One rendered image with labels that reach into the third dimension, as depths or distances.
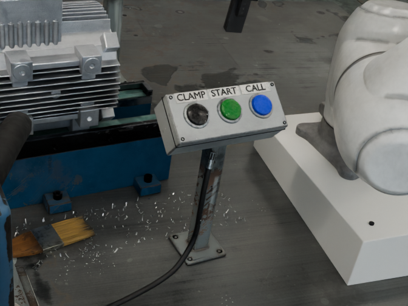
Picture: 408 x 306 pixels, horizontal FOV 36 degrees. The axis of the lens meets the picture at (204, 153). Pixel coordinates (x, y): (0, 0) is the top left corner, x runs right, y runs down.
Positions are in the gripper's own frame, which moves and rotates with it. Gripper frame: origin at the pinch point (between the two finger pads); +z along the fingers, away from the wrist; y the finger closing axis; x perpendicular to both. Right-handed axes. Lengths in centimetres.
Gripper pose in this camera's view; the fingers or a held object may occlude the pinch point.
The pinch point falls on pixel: (237, 12)
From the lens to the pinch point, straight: 111.0
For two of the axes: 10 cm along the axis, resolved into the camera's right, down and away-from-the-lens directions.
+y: -2.5, -6.6, 7.1
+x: -9.4, -0.1, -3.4
